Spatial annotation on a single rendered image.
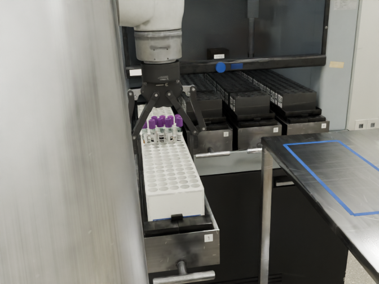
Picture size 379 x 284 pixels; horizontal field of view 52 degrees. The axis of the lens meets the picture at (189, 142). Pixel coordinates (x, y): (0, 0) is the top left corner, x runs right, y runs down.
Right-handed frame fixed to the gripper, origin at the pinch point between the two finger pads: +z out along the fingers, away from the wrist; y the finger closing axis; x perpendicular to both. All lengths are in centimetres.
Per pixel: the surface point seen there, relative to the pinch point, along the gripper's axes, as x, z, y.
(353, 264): 59, 86, 86
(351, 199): -19.1, 3.8, 31.6
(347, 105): 38, 4, 63
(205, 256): -21.7, 10.2, 4.2
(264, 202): 14.4, 22.3, 27.3
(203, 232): -21.7, 5.3, 4.0
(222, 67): 34.3, -12.1, 20.3
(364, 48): 149, 2, 136
